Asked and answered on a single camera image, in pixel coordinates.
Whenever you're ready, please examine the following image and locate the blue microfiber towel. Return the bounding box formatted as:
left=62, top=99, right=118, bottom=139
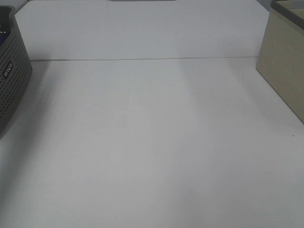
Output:
left=0, top=34, right=7, bottom=46

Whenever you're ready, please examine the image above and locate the beige storage box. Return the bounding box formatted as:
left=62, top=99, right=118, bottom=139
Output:
left=256, top=0, right=304, bottom=121

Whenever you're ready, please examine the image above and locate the grey perforated plastic basket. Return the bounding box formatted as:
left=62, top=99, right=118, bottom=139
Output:
left=0, top=5, right=32, bottom=134

